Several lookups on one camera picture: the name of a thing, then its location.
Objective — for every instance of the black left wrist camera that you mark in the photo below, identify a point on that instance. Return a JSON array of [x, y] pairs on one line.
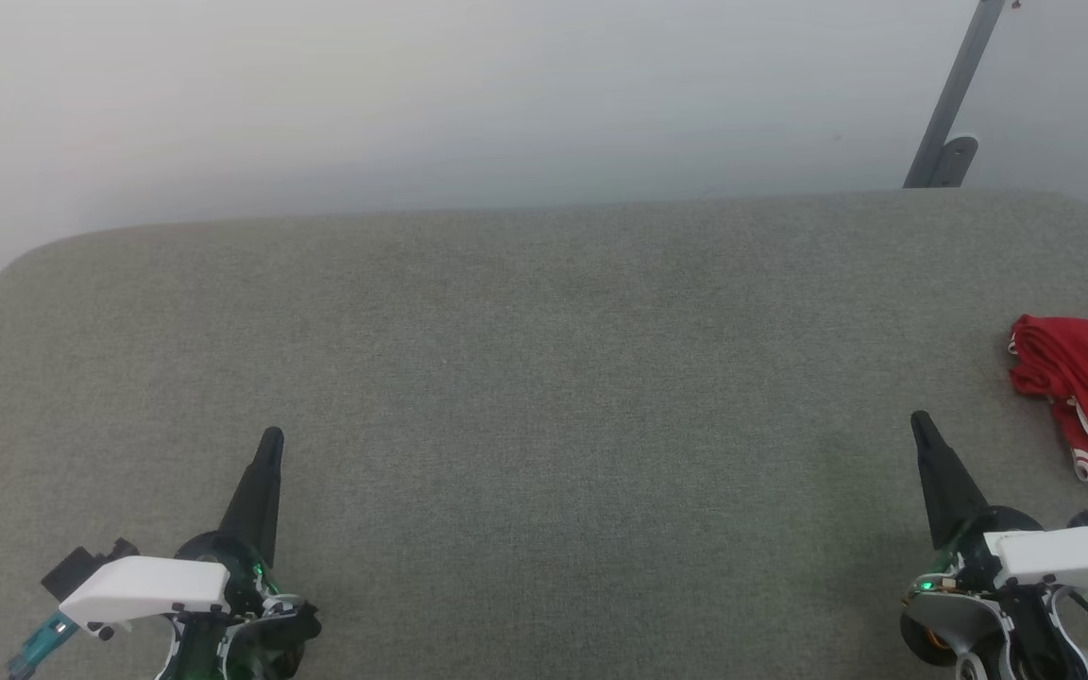
[[81, 567]]

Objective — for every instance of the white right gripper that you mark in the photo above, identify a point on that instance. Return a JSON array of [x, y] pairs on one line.
[[1063, 557]]

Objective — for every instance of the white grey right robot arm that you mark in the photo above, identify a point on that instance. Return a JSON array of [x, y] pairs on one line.
[[960, 623]]

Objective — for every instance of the grey metal pole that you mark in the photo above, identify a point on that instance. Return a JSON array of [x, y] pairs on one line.
[[955, 94]]

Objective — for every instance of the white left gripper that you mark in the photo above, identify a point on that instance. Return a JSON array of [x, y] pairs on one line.
[[147, 586]]

